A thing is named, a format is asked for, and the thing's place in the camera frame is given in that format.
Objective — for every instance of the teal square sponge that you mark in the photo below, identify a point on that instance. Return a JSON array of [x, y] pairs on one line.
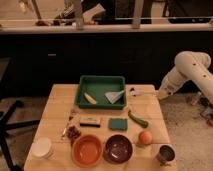
[[118, 124]]

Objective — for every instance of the purple bowl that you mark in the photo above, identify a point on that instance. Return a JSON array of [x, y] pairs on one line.
[[118, 149]]

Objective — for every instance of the orange bowl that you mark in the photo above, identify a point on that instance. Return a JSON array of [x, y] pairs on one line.
[[87, 151]]

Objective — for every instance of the black office chair base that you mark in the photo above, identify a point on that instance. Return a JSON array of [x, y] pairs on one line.
[[5, 126]]

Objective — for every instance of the wooden block brush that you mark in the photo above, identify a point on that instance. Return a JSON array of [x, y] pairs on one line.
[[90, 121]]

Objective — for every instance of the green okra pod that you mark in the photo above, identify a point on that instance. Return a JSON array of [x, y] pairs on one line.
[[142, 123]]

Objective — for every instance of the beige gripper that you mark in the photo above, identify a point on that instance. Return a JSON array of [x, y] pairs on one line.
[[162, 94]]

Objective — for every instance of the metal cup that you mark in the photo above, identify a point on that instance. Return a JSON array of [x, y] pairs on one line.
[[165, 155]]

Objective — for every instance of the small metal utensil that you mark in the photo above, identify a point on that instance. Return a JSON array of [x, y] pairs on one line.
[[71, 116]]

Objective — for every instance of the dark red grape bunch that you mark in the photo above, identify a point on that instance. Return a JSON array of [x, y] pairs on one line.
[[72, 134]]

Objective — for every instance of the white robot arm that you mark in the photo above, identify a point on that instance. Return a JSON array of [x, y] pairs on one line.
[[188, 65]]

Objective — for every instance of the orange fruit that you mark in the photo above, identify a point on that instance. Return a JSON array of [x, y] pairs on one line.
[[145, 138]]

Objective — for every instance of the yellow corn cob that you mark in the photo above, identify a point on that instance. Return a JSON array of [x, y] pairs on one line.
[[90, 99]]

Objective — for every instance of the green plastic tray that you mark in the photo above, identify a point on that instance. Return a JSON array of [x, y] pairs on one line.
[[96, 87]]

